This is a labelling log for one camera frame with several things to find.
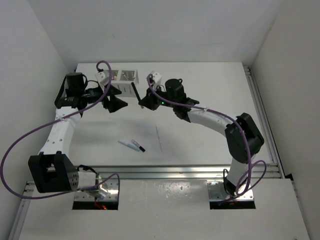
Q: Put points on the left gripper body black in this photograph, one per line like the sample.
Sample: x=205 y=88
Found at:
x=93 y=95

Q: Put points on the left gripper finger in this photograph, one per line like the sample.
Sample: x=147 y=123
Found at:
x=113 y=91
x=113 y=104

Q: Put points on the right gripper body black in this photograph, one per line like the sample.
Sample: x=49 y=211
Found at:
x=164 y=102

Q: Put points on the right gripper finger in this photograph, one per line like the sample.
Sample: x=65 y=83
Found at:
x=149 y=95
x=149 y=103

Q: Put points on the dark green gold makeup pen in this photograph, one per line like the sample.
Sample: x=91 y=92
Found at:
x=136 y=94

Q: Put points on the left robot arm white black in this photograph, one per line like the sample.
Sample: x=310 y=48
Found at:
x=51 y=169

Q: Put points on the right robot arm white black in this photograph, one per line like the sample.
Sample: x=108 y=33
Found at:
x=244 y=139

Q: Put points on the silver black-capped makeup pen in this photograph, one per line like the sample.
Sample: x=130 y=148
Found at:
x=138 y=145

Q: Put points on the white light-blue makeup pen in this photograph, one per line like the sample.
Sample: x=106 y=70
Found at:
x=131 y=146

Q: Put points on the white two-slot organizer box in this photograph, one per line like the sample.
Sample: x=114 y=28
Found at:
x=124 y=85

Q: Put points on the thin white eyeliner pencil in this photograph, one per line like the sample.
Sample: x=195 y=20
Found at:
x=159 y=138

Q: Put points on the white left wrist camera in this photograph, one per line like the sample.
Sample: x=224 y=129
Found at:
x=103 y=77

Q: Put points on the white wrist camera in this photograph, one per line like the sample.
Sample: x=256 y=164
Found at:
x=154 y=78
x=103 y=77

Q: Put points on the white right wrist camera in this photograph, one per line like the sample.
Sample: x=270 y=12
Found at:
x=154 y=78

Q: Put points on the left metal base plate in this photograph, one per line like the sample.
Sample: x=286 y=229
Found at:
x=107 y=192

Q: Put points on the metal base plate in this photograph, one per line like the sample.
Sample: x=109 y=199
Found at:
x=217 y=193
x=107 y=192

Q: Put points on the aluminium front rail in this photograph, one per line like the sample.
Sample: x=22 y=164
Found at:
x=151 y=172

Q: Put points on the aluminium rail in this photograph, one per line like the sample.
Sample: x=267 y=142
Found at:
x=263 y=119
x=151 y=172

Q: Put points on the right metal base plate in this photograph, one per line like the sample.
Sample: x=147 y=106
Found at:
x=217 y=193

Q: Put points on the aluminium right side rail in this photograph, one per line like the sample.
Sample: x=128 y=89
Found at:
x=263 y=119

